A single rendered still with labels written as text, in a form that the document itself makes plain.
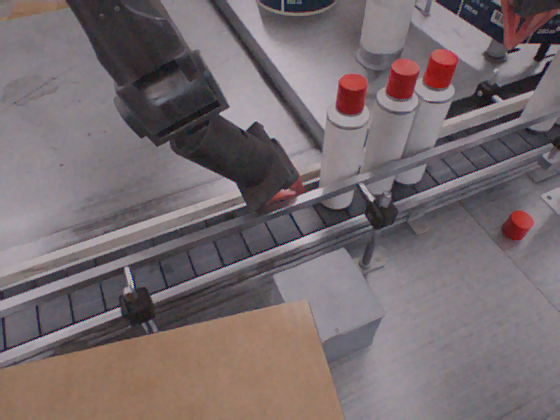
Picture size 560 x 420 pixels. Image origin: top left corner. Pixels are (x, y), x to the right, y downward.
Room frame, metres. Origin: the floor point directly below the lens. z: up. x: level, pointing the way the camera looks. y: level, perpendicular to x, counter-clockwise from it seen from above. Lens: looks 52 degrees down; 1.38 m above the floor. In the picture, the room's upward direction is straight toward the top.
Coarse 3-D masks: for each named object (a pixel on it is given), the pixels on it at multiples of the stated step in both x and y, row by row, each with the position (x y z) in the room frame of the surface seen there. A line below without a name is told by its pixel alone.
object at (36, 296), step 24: (528, 120) 0.48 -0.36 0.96; (456, 144) 0.43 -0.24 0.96; (384, 168) 0.38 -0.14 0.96; (408, 168) 0.39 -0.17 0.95; (312, 192) 0.34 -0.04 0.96; (336, 192) 0.35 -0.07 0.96; (240, 216) 0.31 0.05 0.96; (264, 216) 0.31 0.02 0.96; (192, 240) 0.27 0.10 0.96; (120, 264) 0.24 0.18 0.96; (144, 264) 0.25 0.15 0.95; (48, 288) 0.21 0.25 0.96; (72, 288) 0.21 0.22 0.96; (0, 312) 0.19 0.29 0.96
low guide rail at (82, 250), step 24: (528, 96) 0.60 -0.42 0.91; (456, 120) 0.53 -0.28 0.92; (480, 120) 0.55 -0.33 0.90; (312, 168) 0.43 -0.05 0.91; (168, 216) 0.34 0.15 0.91; (192, 216) 0.35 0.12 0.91; (96, 240) 0.30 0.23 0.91; (120, 240) 0.31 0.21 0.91; (24, 264) 0.27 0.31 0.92; (48, 264) 0.27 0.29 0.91
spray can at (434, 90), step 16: (432, 64) 0.44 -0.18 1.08; (448, 64) 0.43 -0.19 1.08; (432, 80) 0.44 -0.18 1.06; (448, 80) 0.44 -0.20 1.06; (432, 96) 0.43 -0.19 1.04; (448, 96) 0.43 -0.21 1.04; (416, 112) 0.43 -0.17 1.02; (432, 112) 0.42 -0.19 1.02; (416, 128) 0.43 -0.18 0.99; (432, 128) 0.42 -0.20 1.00; (416, 144) 0.43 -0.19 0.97; (432, 144) 0.43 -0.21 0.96; (400, 176) 0.43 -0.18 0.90; (416, 176) 0.43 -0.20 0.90
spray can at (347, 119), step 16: (352, 80) 0.40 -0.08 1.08; (352, 96) 0.39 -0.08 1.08; (336, 112) 0.39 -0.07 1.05; (352, 112) 0.39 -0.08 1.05; (368, 112) 0.40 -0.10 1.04; (336, 128) 0.38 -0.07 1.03; (352, 128) 0.38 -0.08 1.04; (336, 144) 0.38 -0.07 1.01; (352, 144) 0.38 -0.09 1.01; (336, 160) 0.38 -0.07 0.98; (352, 160) 0.38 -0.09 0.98; (320, 176) 0.40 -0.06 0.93; (336, 176) 0.38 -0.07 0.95; (352, 176) 0.38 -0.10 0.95; (352, 192) 0.39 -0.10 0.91; (336, 208) 0.38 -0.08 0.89
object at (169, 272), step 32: (480, 128) 0.55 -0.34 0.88; (448, 160) 0.48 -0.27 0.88; (480, 160) 0.48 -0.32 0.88; (416, 192) 0.41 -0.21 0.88; (192, 224) 0.35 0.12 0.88; (288, 224) 0.35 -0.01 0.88; (320, 224) 0.35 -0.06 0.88; (192, 256) 0.30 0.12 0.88; (224, 256) 0.30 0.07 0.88; (32, 288) 0.25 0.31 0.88; (96, 288) 0.25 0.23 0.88; (160, 288) 0.25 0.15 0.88; (0, 320) 0.21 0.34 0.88; (32, 320) 0.21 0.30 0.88; (64, 320) 0.21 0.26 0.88; (0, 352) 0.18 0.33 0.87
